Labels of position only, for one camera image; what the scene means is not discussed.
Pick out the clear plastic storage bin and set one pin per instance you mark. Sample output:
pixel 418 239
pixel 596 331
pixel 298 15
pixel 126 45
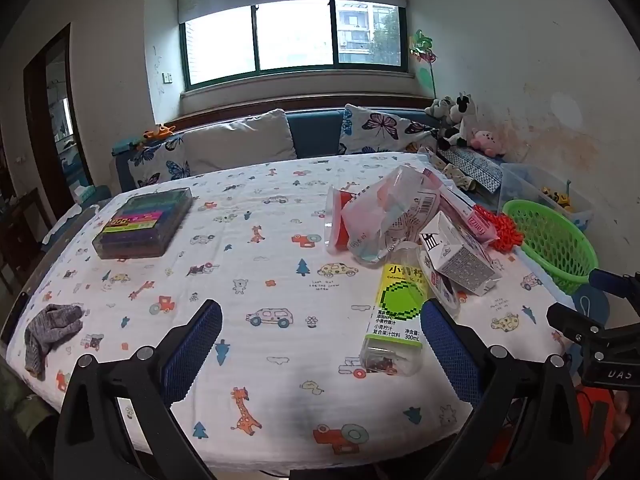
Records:
pixel 542 187

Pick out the colourful pinwheel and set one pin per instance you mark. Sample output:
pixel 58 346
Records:
pixel 422 50

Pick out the orange toy animal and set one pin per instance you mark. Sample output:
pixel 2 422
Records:
pixel 157 132

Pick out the clear printed plastic bag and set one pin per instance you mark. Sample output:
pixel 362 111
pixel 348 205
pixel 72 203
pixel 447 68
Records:
pixel 395 210

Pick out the cartoon printed blanket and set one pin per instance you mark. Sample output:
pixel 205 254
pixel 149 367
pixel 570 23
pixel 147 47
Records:
pixel 240 280

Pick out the grey plush toy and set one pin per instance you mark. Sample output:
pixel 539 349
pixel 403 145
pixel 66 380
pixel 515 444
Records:
pixel 440 109

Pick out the beige pillow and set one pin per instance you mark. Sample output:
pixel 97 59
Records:
pixel 235 142

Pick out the grey knitted glove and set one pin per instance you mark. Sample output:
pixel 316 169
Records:
pixel 50 335

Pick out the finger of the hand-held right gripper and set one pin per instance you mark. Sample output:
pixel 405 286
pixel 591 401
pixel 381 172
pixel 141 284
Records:
pixel 615 281
pixel 575 321

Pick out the butterfly print pillow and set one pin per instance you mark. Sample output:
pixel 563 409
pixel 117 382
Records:
pixel 157 162
pixel 380 127

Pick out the pink wrapper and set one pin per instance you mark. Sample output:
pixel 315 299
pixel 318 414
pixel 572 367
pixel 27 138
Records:
pixel 470 215

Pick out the white milk carton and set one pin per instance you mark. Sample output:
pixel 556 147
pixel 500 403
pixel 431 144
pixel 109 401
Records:
pixel 457 257

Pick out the dark wooden chair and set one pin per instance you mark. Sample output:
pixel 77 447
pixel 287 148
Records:
pixel 22 230

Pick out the small white container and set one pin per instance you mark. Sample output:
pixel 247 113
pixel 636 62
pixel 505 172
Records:
pixel 446 291

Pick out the dark wooden doorway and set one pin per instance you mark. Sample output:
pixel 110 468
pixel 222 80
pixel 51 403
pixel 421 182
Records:
pixel 52 115

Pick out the green label juice bottle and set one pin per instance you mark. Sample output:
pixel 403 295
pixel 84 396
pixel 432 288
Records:
pixel 398 310

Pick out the green plastic basket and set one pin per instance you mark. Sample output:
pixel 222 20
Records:
pixel 555 245

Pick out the black and white cow plush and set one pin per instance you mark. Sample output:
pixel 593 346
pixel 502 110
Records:
pixel 460 117

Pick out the pink plush toy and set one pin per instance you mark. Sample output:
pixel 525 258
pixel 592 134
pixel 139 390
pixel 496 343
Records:
pixel 487 142

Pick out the blue sofa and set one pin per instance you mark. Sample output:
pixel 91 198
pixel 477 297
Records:
pixel 315 130

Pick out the printed wrapping paper roll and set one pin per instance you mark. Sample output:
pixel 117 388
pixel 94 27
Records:
pixel 457 175

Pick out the yellow toy car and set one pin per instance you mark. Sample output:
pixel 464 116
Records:
pixel 557 195

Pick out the orange plastic object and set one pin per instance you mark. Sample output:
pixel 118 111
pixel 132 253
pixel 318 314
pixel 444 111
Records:
pixel 600 425

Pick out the green framed window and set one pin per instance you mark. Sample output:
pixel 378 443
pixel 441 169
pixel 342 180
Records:
pixel 295 40

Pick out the folded patterned cloth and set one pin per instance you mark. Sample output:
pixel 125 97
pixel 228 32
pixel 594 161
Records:
pixel 472 164

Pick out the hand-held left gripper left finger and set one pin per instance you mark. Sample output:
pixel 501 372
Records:
pixel 192 355

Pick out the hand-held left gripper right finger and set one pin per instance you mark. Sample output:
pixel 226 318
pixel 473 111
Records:
pixel 450 355

